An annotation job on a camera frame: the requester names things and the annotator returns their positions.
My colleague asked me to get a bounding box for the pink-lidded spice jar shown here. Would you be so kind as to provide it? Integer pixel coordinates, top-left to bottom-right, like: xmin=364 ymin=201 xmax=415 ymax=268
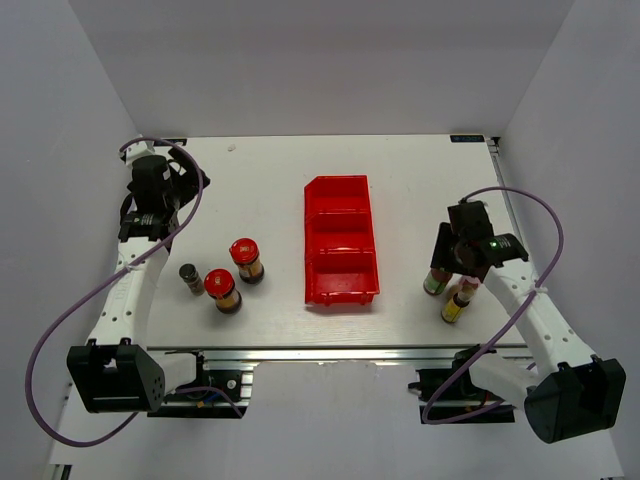
xmin=447 ymin=276 xmax=482 ymax=299

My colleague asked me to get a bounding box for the aluminium right side rail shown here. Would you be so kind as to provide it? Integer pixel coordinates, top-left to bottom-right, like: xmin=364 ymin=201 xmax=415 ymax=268
xmin=486 ymin=137 xmax=524 ymax=241

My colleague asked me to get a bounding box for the green-label red sauce bottle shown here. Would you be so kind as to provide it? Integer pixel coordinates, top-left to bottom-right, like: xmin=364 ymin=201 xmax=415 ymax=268
xmin=423 ymin=268 xmax=453 ymax=296

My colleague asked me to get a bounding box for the aluminium front rail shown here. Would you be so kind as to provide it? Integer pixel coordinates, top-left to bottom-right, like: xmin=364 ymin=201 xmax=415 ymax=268
xmin=144 ymin=345 xmax=534 ymax=366

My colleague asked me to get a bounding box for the blue corner label right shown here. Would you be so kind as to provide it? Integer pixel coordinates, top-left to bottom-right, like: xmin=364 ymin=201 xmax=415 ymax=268
xmin=449 ymin=134 xmax=486 ymax=143

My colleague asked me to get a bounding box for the red plastic divided bin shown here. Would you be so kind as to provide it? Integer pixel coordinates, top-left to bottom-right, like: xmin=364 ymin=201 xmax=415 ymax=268
xmin=304 ymin=175 xmax=380 ymax=306

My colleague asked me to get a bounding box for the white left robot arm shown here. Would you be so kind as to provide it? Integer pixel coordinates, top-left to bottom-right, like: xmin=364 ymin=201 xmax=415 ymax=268
xmin=66 ymin=140 xmax=212 ymax=413

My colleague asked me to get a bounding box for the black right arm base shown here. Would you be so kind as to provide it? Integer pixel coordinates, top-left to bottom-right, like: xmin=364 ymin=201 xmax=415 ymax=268
xmin=407 ymin=368 xmax=515 ymax=424

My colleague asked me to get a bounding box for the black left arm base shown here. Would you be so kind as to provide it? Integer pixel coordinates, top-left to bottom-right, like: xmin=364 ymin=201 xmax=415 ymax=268
xmin=147 ymin=352 xmax=254 ymax=419

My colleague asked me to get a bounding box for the aluminium rail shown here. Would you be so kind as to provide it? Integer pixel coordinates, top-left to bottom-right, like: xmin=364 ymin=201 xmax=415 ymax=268
xmin=486 ymin=137 xmax=524 ymax=241
xmin=144 ymin=345 xmax=534 ymax=366

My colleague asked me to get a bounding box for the yellow-label brown sauce bottle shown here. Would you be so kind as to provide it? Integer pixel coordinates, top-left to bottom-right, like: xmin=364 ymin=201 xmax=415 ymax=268
xmin=441 ymin=289 xmax=475 ymax=324

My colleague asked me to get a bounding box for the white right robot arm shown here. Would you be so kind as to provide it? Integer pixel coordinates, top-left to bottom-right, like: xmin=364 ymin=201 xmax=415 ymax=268
xmin=427 ymin=198 xmax=626 ymax=444

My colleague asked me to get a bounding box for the red-lidded brown sauce jar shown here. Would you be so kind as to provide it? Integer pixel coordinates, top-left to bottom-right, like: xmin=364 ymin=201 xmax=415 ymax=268
xmin=229 ymin=237 xmax=265 ymax=284

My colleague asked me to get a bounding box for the small dark pepper shaker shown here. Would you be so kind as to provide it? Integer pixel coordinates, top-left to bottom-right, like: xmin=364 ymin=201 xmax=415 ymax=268
xmin=179 ymin=263 xmax=205 ymax=296

